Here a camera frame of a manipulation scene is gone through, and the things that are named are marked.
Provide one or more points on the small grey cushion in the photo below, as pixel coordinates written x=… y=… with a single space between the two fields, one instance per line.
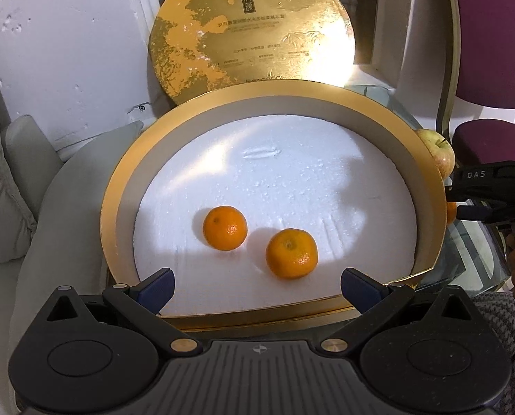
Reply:
x=28 y=155

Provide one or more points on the purple chair with gold frame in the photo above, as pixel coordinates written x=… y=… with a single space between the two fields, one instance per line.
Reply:
x=491 y=30

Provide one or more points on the orange tangerine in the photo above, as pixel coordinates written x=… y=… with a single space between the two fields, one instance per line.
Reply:
x=225 y=228
x=291 y=253
x=451 y=212

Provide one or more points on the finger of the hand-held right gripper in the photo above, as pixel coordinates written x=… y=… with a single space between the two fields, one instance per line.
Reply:
x=473 y=213

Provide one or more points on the round gold box lid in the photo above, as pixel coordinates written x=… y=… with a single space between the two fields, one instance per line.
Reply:
x=240 y=52

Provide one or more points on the grey sofa armrest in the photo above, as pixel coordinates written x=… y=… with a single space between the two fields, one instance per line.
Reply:
x=67 y=224

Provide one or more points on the yellow-red apple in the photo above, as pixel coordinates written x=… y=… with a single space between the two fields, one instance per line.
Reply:
x=439 y=155

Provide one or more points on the white foam insert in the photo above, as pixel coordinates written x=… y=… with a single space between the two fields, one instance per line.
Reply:
x=283 y=177

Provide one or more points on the glass desktop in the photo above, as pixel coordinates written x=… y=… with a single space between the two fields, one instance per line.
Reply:
x=469 y=259

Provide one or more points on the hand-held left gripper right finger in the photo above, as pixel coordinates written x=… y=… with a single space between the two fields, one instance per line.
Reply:
x=355 y=288

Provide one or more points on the houndstooth patterned cloth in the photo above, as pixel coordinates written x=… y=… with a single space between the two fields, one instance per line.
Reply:
x=508 y=337

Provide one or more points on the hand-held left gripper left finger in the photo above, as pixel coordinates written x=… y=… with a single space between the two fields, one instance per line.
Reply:
x=160 y=286

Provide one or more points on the round gold gift box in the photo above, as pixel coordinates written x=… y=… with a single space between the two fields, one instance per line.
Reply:
x=119 y=207

